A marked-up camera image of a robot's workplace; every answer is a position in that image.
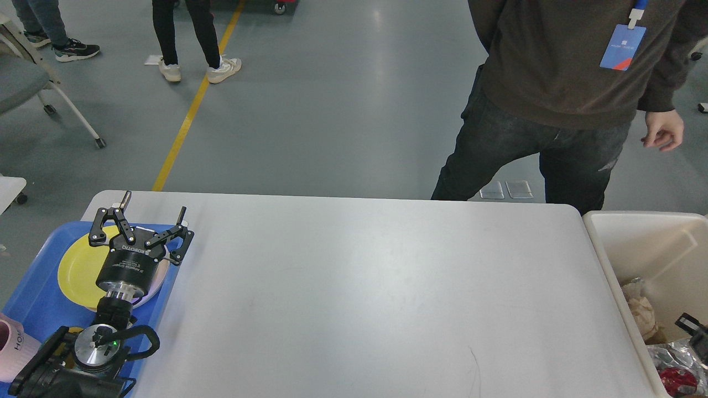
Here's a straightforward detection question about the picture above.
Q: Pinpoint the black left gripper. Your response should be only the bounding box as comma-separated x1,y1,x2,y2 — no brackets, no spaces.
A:
86,190,194,297

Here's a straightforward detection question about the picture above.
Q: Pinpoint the pink plate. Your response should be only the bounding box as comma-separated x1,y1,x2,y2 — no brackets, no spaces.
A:
132,259,170,308

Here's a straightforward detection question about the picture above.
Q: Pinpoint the yellow plastic plate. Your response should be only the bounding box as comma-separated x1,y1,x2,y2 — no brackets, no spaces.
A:
56,221,110,312

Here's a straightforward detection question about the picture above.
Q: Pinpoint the left floor socket plate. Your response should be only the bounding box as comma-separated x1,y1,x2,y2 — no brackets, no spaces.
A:
480,180,505,201

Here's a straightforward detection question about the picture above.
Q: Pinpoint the white side table corner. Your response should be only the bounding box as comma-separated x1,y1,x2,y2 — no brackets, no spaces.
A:
1,175,27,214

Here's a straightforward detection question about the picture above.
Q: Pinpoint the white chair base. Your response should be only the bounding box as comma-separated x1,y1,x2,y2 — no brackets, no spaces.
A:
687,47,707,115

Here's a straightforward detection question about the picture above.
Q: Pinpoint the blue id badge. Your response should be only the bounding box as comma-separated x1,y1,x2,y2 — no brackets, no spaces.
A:
599,1,648,71

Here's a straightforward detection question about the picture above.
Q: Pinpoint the person in dark clothes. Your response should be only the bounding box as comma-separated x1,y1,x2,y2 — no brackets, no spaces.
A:
432,1,706,214

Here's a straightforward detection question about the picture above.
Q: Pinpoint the right floor socket plate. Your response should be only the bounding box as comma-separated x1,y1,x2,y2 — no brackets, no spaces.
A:
505,180,534,200

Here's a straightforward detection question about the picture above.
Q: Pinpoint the brown paper ball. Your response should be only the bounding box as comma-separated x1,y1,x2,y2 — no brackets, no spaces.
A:
628,297,668,345

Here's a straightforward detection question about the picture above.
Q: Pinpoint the beige plastic bin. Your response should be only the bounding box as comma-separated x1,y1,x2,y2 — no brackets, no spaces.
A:
582,211,707,397

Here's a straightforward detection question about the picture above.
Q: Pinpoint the aluminium foil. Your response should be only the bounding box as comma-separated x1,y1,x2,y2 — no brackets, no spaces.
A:
621,277,645,302
647,338,707,397

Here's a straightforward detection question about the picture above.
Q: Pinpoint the pink mug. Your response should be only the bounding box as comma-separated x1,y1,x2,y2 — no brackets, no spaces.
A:
1,314,42,383

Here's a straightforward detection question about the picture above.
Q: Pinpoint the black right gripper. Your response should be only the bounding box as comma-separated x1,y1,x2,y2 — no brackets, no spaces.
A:
675,312,707,365

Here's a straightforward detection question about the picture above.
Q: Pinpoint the floor socket plate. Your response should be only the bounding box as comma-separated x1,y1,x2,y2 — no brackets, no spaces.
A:
505,180,534,200
480,180,505,201

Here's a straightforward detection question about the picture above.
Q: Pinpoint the grey office chair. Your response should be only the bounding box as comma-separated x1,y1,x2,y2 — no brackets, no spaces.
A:
1,13,106,148

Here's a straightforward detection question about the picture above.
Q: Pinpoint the red cart on floor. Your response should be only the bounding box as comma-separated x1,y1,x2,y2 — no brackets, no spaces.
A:
272,0,298,15

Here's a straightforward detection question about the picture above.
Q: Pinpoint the person with white sneakers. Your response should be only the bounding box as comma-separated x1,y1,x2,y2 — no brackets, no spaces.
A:
152,0,243,85

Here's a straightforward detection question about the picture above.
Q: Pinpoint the person's hand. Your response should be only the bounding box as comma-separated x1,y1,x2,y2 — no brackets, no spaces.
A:
641,110,685,152

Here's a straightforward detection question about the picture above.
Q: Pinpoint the crushed red can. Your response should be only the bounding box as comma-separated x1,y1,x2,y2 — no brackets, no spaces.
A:
658,367,699,397

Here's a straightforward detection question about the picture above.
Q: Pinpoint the person in blue jeans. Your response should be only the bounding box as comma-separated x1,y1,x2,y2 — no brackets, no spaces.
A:
12,1,100,62

